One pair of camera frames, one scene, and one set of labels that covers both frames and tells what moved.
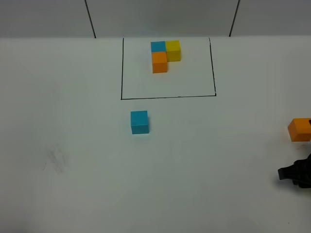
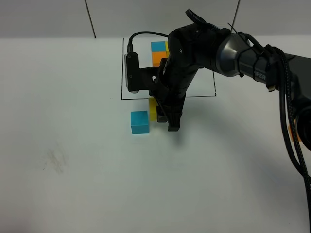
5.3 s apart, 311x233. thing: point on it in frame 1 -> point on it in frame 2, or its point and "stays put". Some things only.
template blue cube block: x=158 y=46 stays put
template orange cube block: x=159 y=62 stays put
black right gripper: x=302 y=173 -> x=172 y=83
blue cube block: x=139 y=124 stays put
